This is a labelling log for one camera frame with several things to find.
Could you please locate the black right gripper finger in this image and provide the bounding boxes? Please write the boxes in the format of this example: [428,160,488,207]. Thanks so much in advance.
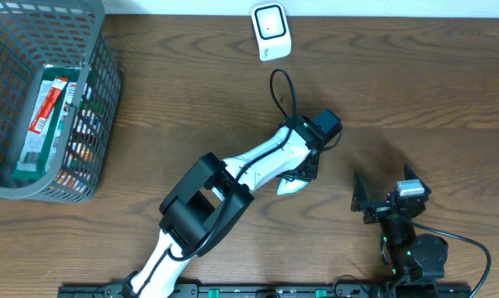
[404,164,431,195]
[351,172,368,212]

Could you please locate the mint green wipes packet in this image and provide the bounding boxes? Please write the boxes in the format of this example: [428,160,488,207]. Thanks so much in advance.
[276,178,309,195]

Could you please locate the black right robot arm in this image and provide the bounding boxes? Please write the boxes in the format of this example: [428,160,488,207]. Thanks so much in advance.
[351,166,449,297]

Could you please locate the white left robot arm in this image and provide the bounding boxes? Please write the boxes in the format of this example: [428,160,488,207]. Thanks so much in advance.
[122,109,343,297]

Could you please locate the white barcode scanner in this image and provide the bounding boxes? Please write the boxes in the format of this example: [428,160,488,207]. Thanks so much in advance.
[251,2,292,61]

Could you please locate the red and white flat package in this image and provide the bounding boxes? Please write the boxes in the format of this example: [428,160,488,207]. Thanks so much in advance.
[16,76,79,173]

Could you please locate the dark green flat package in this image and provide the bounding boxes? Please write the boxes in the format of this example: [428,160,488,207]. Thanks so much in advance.
[11,65,84,182]

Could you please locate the grey plastic mesh basket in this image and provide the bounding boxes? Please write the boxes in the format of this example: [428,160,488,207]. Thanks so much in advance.
[0,0,122,204]

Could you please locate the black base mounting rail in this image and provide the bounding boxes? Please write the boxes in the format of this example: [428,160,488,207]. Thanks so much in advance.
[57,282,473,298]

